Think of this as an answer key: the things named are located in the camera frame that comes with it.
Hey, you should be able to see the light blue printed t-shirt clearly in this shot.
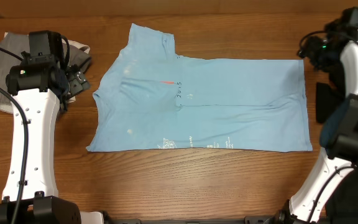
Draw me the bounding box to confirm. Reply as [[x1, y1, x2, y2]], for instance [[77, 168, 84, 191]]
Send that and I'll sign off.
[[88, 24, 312, 152]]

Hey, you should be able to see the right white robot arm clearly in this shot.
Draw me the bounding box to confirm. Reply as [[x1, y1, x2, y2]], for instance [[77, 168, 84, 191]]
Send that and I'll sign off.
[[244, 25, 358, 223]]

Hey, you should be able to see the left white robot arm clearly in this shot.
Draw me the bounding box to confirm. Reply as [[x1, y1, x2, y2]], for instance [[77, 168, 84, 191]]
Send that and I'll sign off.
[[0, 53, 104, 223]]

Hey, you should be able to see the black garment pile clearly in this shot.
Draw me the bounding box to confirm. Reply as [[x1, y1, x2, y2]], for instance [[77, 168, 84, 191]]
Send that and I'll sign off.
[[314, 49, 358, 224]]

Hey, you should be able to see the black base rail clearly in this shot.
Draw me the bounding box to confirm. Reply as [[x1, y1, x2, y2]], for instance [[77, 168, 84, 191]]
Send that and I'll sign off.
[[102, 211, 275, 224]]

